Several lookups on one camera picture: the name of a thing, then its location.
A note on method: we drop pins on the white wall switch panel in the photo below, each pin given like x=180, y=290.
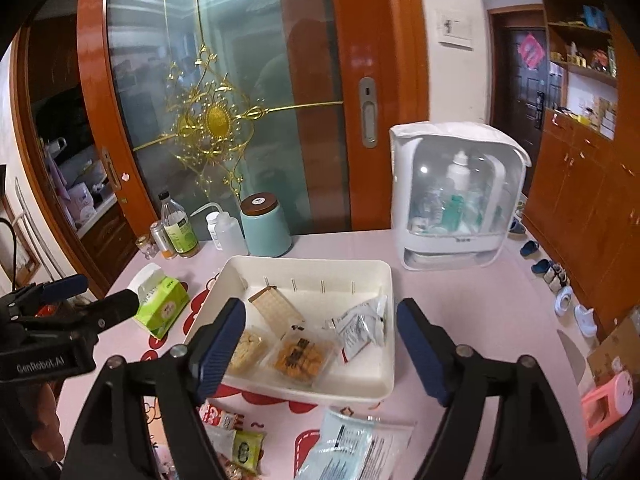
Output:
x=455, y=29

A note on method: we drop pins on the wooden sliding glass door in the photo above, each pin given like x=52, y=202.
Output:
x=310, y=60

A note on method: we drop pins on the wooden cabinet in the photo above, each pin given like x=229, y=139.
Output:
x=575, y=185

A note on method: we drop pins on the pink plastic stool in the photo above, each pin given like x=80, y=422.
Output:
x=607, y=400

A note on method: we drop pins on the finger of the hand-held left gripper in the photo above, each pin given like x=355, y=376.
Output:
x=65, y=286
x=117, y=305

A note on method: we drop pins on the small glass jar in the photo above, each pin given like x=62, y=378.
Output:
x=146, y=249

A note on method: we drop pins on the white plastic tray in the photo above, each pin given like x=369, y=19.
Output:
x=310, y=280

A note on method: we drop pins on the green tissue pack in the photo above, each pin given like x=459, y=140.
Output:
x=165, y=310

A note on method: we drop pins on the cardboard box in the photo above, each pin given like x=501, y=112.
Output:
x=617, y=350

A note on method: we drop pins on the dark entry door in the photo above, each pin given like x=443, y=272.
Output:
x=525, y=100

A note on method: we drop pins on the teal canister with brown lid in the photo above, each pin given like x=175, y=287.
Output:
x=265, y=235

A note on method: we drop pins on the clear pale blue packet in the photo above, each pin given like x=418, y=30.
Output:
x=345, y=450

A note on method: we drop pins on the person's left hand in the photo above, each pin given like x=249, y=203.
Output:
x=47, y=415

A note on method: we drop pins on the teal box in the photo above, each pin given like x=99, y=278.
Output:
x=595, y=17

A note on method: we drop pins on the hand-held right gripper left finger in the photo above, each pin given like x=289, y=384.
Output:
x=220, y=350

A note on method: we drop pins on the white bottle sterilizer cabinet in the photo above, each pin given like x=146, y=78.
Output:
x=450, y=255

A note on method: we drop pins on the white squeeze bottle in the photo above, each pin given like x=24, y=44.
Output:
x=227, y=237

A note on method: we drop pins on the glass bottle with green label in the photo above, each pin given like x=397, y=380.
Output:
x=182, y=235

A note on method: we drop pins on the small metal can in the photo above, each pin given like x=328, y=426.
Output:
x=161, y=240

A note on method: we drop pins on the red and white cookie packet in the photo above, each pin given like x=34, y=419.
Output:
x=217, y=415

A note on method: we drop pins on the white printed sachet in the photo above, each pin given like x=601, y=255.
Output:
x=378, y=315
x=355, y=335

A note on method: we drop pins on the teal bottle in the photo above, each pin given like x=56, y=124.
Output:
x=452, y=212

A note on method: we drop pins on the row of shoes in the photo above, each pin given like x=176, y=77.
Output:
x=564, y=300

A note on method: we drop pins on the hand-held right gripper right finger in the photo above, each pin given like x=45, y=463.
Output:
x=425, y=355

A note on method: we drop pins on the white plastic bottle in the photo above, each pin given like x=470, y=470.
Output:
x=459, y=172

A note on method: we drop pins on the clear pack of orange cookies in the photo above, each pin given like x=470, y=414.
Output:
x=300, y=355

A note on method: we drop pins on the beige waffle packet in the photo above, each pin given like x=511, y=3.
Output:
x=277, y=310

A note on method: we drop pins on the clear pack of yellow crackers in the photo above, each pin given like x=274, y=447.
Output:
x=247, y=347

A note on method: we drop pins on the green snack packet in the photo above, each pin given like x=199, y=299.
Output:
x=247, y=450

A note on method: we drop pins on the red paper door decoration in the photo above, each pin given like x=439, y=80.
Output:
x=530, y=50

